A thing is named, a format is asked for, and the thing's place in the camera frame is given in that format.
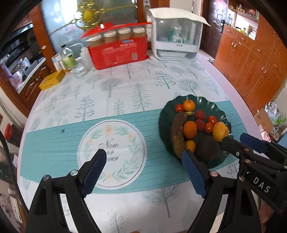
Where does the small yellow-orange tangerine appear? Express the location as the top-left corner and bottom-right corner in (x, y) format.
(186, 140), (196, 153)

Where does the small white carton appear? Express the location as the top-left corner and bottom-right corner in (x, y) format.
(51, 53), (62, 71)

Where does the orange wooden cabinet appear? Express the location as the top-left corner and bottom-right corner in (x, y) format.
(214, 15), (286, 115)

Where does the white plastic squeeze bottle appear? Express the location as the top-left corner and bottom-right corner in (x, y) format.
(80, 47), (94, 70)

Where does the white floral plate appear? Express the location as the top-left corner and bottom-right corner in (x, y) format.
(77, 119), (147, 190)

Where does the yellow cardboard box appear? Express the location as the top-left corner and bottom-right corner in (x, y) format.
(39, 70), (65, 91)

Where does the overripe brown banana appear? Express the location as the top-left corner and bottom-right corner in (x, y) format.
(170, 112), (194, 159)

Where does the plastic bag on floor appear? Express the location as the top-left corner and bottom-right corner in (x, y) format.
(264, 101), (286, 126)

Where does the gold door ornament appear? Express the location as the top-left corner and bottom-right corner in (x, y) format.
(41, 1), (138, 35)

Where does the red plum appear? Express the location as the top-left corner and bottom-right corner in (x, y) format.
(195, 119), (205, 131)
(194, 110), (205, 120)

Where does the red jar gift box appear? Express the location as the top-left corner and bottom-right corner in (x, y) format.
(81, 22), (152, 70)

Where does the tree pattern tablecloth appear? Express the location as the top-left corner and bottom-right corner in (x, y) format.
(18, 56), (260, 232)

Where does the yellow lemon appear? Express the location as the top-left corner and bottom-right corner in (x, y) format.
(212, 122), (230, 142)

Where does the dark brown avocado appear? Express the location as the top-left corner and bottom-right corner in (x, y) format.
(195, 135), (220, 162)

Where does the small orange tangerine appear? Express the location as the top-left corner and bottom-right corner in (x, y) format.
(183, 99), (196, 112)

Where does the white cup sterilizer cabinet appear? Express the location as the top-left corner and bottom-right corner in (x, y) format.
(147, 7), (210, 62)

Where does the clear drinking glass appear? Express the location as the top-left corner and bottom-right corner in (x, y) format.
(72, 57), (87, 79)

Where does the dark green scalloped plate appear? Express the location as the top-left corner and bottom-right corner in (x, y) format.
(158, 95), (232, 161)

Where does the cherry tomato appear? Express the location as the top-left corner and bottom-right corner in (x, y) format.
(175, 104), (185, 112)
(204, 122), (213, 134)
(207, 116), (218, 126)

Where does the large orange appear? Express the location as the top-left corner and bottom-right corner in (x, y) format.
(183, 121), (197, 139)

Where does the glass bottle green label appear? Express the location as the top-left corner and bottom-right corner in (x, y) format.
(61, 44), (76, 70)

